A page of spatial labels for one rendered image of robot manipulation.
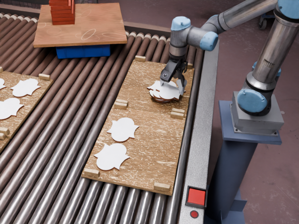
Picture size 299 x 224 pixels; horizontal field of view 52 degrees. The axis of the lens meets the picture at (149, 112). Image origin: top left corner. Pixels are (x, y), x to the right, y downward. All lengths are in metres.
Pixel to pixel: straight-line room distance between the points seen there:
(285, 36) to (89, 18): 1.23
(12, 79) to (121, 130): 0.67
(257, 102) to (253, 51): 2.71
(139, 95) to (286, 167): 1.53
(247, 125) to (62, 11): 1.19
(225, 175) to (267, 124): 0.46
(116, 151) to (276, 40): 0.72
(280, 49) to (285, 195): 1.52
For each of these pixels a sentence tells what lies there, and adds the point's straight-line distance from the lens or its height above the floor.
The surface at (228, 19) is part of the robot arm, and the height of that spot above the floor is 1.36.
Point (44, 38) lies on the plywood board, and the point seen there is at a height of 1.04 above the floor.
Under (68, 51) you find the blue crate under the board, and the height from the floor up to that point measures 0.97.
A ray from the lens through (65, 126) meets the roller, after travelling 1.42.
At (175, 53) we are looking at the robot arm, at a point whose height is 1.21.
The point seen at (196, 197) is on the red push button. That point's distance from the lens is 1.17.
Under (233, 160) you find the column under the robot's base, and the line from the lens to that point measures 1.69.
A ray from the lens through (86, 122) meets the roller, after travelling 1.41.
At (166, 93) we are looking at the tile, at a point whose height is 1.00.
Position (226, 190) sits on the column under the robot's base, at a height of 0.37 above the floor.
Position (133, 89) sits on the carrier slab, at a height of 0.94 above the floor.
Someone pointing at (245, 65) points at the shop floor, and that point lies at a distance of 3.65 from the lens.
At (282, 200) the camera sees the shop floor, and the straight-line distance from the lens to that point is 2.46.
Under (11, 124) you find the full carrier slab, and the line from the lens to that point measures 1.46.
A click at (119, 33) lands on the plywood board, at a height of 1.04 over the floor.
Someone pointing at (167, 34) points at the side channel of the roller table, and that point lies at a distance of 2.05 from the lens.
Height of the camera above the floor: 1.91
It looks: 43 degrees down
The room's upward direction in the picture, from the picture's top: 3 degrees clockwise
